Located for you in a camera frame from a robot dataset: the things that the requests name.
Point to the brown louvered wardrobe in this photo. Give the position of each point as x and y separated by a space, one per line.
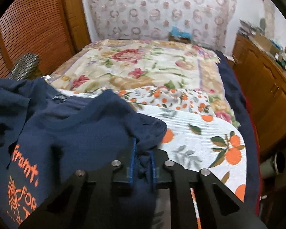
55 30

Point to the pink circle-pattern curtain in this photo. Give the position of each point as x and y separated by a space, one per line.
205 21

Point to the long wooden cabinet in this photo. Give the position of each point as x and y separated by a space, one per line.
264 86

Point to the orange fruit print sheet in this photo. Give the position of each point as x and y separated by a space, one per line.
194 139

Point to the navy blue blanket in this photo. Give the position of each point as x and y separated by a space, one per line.
238 103

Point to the brown box with blue cloth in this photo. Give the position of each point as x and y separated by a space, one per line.
179 36

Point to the navy blue printed t-shirt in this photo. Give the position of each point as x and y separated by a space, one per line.
45 137

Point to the floral beige quilt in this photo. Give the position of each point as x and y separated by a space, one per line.
170 75

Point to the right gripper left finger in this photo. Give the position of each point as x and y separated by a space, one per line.
85 199

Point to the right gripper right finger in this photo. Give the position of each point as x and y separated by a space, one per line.
198 199

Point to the black white circle-pattern cloth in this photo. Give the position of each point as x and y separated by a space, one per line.
26 67

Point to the cardboard box on cabinet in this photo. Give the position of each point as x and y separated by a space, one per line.
264 44

